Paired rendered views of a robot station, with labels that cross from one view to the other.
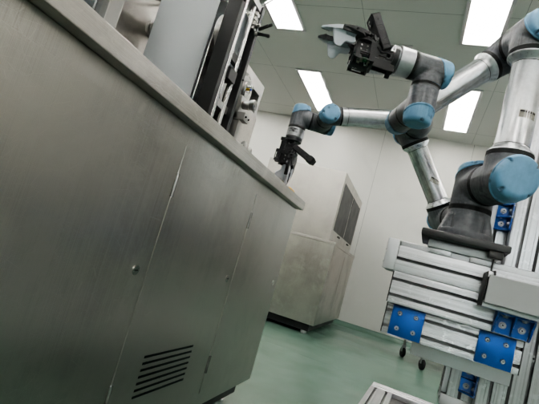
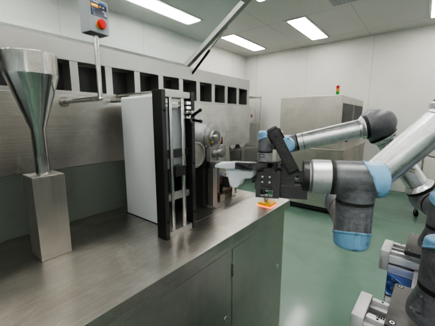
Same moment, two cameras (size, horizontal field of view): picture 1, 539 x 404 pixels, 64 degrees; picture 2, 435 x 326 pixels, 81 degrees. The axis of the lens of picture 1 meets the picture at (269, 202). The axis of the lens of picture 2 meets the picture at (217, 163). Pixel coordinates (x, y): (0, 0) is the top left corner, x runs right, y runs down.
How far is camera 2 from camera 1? 88 cm
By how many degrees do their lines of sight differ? 25
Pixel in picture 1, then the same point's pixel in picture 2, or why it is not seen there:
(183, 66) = (148, 163)
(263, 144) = (279, 76)
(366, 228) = not seen: hidden behind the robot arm
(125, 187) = not seen: outside the picture
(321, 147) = (322, 65)
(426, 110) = (358, 240)
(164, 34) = (130, 136)
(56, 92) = not seen: outside the picture
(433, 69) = (358, 189)
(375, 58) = (282, 187)
